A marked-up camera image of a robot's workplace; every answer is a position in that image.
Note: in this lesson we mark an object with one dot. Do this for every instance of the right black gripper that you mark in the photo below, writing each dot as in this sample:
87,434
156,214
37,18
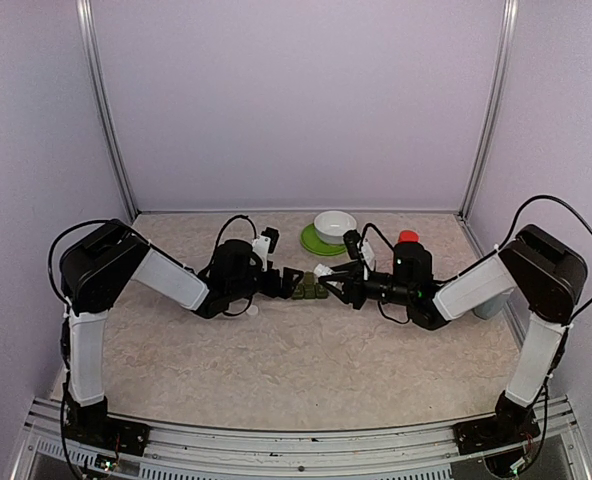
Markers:
353,283

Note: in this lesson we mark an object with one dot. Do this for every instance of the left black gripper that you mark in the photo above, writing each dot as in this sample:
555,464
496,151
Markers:
273,290

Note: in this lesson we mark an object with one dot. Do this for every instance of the small white pill bottle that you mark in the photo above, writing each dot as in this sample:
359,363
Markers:
322,270

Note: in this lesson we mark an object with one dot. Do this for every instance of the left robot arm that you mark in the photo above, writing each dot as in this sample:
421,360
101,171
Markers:
105,269

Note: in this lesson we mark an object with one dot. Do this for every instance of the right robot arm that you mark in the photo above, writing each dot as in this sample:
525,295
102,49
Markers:
533,266

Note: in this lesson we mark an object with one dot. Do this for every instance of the green plate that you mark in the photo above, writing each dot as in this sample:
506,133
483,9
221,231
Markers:
313,244

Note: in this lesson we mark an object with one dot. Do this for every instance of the white ceramic bowl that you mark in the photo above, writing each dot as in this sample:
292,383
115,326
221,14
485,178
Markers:
330,226

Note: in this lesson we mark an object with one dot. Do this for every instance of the red cylindrical container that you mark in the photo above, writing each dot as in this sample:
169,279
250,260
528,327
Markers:
408,236

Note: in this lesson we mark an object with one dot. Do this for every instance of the light blue mug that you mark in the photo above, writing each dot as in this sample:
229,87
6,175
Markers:
491,307

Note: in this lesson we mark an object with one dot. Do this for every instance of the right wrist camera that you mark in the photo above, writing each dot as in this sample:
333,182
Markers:
359,249

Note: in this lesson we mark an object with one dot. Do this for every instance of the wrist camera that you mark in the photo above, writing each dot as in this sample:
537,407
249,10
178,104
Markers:
264,245
359,249

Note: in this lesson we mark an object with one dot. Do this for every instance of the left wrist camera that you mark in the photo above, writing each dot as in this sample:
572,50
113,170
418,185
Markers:
264,245

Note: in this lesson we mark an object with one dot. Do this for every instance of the front aluminium rail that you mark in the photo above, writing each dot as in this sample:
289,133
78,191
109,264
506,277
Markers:
181,451

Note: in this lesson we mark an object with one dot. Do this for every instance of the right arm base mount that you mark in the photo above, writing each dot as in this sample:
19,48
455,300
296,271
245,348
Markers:
509,424

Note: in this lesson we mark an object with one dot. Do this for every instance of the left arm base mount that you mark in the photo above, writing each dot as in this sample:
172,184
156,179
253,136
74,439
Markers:
108,432

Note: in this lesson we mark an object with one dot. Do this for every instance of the right aluminium frame post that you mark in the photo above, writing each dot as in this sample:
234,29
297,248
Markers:
501,67

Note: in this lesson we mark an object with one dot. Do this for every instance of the aluminium frame post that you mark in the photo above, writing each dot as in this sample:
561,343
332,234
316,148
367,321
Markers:
501,67
92,52

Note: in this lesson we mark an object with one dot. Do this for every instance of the left aluminium frame post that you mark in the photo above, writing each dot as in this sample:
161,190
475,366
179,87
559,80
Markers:
92,52

